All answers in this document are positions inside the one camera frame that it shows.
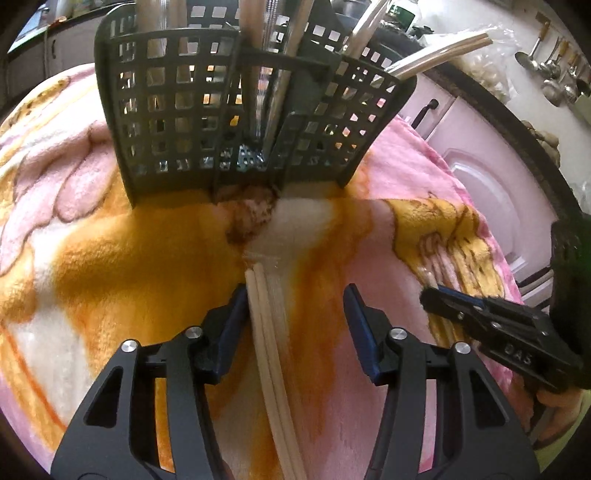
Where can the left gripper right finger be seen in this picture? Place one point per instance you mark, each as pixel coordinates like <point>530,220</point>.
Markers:
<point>445,416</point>

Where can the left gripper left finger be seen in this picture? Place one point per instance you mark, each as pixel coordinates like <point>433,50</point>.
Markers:
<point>112,434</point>

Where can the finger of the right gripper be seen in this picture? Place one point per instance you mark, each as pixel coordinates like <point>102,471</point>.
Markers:
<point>449,303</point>

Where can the person's right hand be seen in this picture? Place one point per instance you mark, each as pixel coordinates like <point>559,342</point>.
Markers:
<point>560,412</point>

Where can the pink bear blanket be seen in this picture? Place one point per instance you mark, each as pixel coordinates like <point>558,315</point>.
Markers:
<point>82,270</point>

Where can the ginger roots on counter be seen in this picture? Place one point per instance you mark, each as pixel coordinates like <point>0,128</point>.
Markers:
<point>548,141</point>

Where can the clear bag of food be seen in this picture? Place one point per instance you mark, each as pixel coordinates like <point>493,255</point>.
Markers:
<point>489,66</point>

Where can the hanging steel ladle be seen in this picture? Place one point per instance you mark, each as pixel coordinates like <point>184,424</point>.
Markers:
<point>527,60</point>

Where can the chopstick in basket right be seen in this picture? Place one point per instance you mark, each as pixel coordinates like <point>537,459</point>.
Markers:
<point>365,29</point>

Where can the black plastic utensil basket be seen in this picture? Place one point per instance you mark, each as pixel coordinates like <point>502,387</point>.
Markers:
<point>200,108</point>

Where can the black cabinet handle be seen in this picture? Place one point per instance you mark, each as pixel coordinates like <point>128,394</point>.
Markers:
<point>432,105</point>

